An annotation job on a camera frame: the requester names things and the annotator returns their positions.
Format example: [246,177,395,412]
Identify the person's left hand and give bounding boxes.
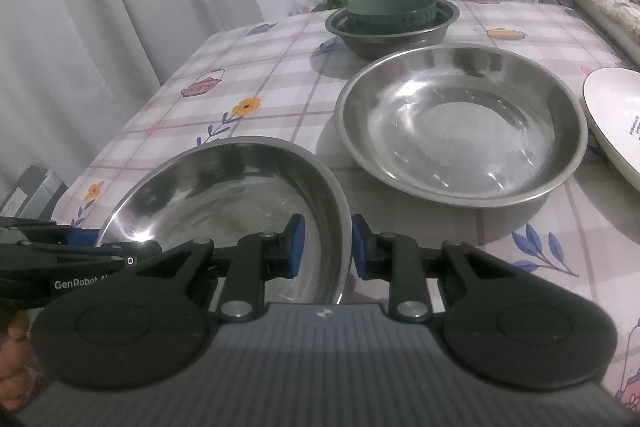
[0,311,35,414]

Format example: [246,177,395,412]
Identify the green ceramic bowl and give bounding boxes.
[346,0,439,34]

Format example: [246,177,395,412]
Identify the small steel bowl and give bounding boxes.
[325,0,460,60]

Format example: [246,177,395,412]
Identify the white printed plate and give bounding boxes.
[582,68,640,192]

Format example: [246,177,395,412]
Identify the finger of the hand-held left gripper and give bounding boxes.
[30,227,163,267]

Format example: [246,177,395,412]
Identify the checked printed tablecloth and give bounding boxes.
[52,0,640,413]

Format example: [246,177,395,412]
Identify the white curtain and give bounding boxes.
[0,0,266,208]

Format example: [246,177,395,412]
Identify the large steel plate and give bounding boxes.
[95,136,353,305]
[334,43,589,210]

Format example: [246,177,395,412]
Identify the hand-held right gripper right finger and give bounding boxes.
[351,214,506,323]

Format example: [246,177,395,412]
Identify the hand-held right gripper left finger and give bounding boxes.
[132,214,307,323]

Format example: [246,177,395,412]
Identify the grey box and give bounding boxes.
[0,164,68,222]

